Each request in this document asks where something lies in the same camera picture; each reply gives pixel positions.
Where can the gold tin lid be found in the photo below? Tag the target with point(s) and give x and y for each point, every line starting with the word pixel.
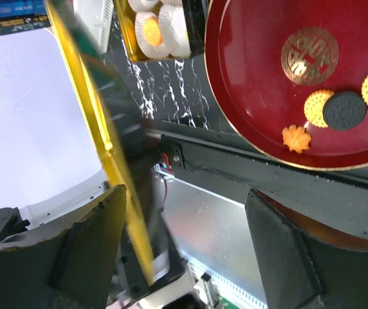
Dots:
pixel 90 76

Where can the blue spine book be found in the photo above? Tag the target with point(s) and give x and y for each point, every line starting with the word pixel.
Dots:
pixel 18 8

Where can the black sandwich cookie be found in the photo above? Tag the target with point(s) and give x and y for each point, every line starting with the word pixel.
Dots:
pixel 344 110

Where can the orange swirl cookie bottom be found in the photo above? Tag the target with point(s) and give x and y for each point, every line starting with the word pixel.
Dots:
pixel 296 138

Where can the black spine book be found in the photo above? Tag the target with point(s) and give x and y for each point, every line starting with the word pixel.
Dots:
pixel 23 23

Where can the gold cookie tin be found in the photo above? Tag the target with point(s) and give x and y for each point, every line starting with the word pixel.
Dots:
pixel 195 16

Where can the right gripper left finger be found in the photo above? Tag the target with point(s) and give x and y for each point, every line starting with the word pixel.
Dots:
pixel 67 262

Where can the white book organizer box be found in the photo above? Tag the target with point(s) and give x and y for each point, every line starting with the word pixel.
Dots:
pixel 97 16

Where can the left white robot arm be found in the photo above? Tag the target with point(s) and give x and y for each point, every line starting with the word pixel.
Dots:
pixel 17 220

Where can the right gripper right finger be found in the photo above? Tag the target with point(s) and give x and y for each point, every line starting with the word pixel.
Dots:
pixel 304 263

